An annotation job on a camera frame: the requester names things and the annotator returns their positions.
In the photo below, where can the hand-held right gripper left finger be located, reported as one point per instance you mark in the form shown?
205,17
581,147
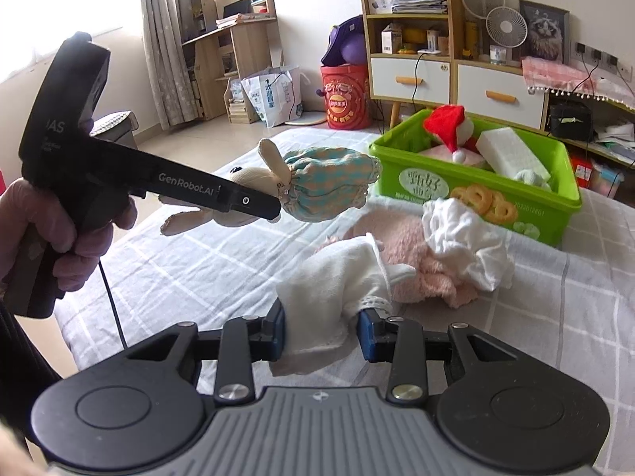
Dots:
278,332

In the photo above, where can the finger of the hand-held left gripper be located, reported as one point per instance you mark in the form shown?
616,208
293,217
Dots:
250,202

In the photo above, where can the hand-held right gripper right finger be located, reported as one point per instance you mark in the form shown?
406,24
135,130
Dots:
367,337

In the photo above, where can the white lace-edged cloth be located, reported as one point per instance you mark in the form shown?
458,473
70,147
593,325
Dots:
332,297

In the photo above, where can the beige rabbit doll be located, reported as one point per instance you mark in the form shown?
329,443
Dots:
322,178

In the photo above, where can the green plastic bin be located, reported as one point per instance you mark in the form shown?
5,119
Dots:
421,183

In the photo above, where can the red and white santa plush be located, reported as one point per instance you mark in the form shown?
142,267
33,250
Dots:
446,124

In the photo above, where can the light green fluffy towel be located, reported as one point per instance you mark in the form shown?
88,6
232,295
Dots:
531,178

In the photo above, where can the plain white foam block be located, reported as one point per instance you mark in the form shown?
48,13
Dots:
511,151

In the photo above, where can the person's left hand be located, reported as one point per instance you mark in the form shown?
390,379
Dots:
44,213

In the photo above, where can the grey trash bin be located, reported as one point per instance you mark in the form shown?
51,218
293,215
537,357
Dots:
114,131

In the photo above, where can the grey checked bed sheet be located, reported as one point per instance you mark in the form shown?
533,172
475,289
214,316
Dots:
198,267

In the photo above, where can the pink plush towel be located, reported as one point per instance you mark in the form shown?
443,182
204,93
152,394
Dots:
402,248

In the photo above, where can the white round floor board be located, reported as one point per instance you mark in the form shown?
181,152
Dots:
307,120

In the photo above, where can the white paper bag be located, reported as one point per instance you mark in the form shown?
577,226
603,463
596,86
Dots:
273,96

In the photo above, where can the patterned curtain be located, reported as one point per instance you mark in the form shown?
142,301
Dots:
166,44

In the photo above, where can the crumpled white cloth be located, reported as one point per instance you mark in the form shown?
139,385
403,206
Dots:
461,238

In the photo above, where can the red printed bucket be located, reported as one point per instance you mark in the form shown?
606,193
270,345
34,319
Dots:
345,99

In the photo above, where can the wooden computer desk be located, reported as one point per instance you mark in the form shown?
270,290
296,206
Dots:
248,49

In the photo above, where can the purple plush toy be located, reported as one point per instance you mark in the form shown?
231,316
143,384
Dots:
347,44

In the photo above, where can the white cabinet drawer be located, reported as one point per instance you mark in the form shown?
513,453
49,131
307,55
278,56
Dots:
409,79
501,94

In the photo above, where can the white carton with picture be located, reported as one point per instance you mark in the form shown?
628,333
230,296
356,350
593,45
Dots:
391,39

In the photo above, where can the yellow bowl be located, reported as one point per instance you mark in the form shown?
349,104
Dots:
414,34

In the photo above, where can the wooden shelf cabinet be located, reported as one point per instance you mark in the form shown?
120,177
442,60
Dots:
454,34

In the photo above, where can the red storage box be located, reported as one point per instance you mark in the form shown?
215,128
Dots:
579,171

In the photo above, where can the yellow bottle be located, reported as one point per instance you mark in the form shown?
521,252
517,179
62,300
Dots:
471,39

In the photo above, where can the clear box with pink contents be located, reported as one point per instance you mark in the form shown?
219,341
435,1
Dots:
605,178

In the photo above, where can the black bag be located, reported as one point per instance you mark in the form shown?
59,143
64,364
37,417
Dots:
570,121

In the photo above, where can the small white desk fan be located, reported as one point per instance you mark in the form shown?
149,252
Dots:
506,25

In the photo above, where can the folded clothes pile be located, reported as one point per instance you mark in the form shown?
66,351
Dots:
615,141

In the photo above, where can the pink fringed tablecloth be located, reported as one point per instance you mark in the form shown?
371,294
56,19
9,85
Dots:
570,79

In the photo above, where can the framed cat picture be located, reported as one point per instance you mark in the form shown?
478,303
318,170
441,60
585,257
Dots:
545,32

